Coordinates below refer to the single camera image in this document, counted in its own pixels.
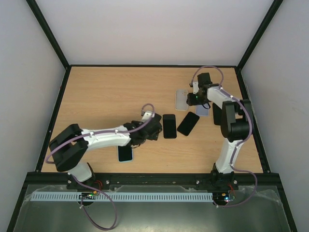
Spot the lilac phone case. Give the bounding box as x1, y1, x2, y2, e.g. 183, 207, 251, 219
196, 105, 209, 116

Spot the black bare phone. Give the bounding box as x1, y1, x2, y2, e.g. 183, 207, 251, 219
177, 112, 200, 136

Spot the black phone case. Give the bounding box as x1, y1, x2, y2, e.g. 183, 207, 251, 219
212, 103, 222, 126

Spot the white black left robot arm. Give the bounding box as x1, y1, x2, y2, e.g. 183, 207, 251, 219
49, 111, 162, 182

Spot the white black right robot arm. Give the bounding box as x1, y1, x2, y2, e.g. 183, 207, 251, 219
186, 72, 253, 189

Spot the metal tray sheet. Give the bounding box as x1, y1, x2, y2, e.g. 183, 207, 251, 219
15, 186, 290, 232

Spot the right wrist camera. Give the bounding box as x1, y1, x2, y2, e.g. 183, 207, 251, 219
189, 81, 198, 88

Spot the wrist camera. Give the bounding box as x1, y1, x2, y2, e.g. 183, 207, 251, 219
189, 81, 198, 88
141, 111, 154, 122

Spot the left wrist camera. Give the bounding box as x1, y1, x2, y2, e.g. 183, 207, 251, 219
141, 111, 154, 122

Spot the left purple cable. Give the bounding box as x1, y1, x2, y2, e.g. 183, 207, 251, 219
45, 103, 155, 230

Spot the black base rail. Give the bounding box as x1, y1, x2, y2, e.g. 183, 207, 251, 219
81, 173, 239, 191

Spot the white slotted cable duct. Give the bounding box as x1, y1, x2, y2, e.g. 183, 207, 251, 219
30, 192, 213, 203

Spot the black enclosure frame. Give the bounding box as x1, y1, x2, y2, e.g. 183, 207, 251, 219
7, 0, 297, 232

